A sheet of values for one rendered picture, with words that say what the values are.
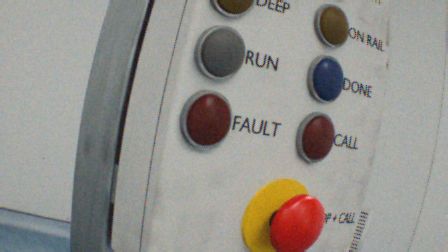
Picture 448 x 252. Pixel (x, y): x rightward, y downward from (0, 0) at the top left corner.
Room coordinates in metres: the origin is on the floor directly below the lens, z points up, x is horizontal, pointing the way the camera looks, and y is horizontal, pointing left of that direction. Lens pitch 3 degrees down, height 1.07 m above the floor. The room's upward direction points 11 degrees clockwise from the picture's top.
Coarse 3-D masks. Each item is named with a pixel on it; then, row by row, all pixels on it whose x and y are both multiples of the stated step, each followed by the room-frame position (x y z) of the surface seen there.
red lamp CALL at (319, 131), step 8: (312, 120) 0.47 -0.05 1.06; (320, 120) 0.47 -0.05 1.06; (328, 120) 0.48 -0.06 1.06; (312, 128) 0.47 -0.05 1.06; (320, 128) 0.47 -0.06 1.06; (328, 128) 0.48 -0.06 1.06; (304, 136) 0.47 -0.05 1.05; (312, 136) 0.47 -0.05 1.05; (320, 136) 0.47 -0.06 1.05; (328, 136) 0.48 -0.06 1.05; (304, 144) 0.47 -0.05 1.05; (312, 144) 0.47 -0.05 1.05; (320, 144) 0.47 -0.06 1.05; (328, 144) 0.48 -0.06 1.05; (304, 152) 0.47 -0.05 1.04; (312, 152) 0.47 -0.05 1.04; (320, 152) 0.48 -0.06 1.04; (328, 152) 0.48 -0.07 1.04
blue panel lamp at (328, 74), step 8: (320, 64) 0.47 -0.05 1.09; (328, 64) 0.47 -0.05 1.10; (336, 64) 0.48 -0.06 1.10; (320, 72) 0.47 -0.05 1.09; (328, 72) 0.47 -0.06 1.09; (336, 72) 0.48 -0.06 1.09; (320, 80) 0.47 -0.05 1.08; (328, 80) 0.47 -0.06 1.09; (336, 80) 0.48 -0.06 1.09; (320, 88) 0.47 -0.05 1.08; (328, 88) 0.47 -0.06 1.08; (336, 88) 0.48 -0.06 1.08; (320, 96) 0.47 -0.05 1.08; (328, 96) 0.48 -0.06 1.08; (336, 96) 0.48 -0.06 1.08
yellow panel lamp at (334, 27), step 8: (328, 8) 0.47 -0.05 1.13; (336, 8) 0.48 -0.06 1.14; (328, 16) 0.47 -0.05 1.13; (336, 16) 0.47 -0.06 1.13; (344, 16) 0.48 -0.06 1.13; (320, 24) 0.47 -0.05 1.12; (328, 24) 0.47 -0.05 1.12; (336, 24) 0.47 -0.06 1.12; (344, 24) 0.48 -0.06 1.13; (328, 32) 0.47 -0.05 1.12; (336, 32) 0.47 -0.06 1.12; (344, 32) 0.48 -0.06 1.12; (328, 40) 0.47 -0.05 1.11; (336, 40) 0.48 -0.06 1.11; (344, 40) 0.48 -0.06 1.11
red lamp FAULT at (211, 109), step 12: (204, 96) 0.43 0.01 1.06; (216, 96) 0.43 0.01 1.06; (192, 108) 0.42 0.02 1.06; (204, 108) 0.42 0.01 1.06; (216, 108) 0.43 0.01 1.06; (228, 108) 0.43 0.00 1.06; (192, 120) 0.42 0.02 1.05; (204, 120) 0.42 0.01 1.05; (216, 120) 0.43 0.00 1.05; (228, 120) 0.43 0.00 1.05; (192, 132) 0.42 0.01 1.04; (204, 132) 0.42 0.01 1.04; (216, 132) 0.43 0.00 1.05; (204, 144) 0.43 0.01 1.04
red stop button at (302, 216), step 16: (288, 208) 0.44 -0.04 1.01; (304, 208) 0.45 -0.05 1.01; (320, 208) 0.46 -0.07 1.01; (272, 224) 0.44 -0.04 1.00; (288, 224) 0.44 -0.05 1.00; (304, 224) 0.45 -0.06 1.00; (320, 224) 0.46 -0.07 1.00; (272, 240) 0.44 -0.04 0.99; (288, 240) 0.44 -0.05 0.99; (304, 240) 0.45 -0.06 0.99
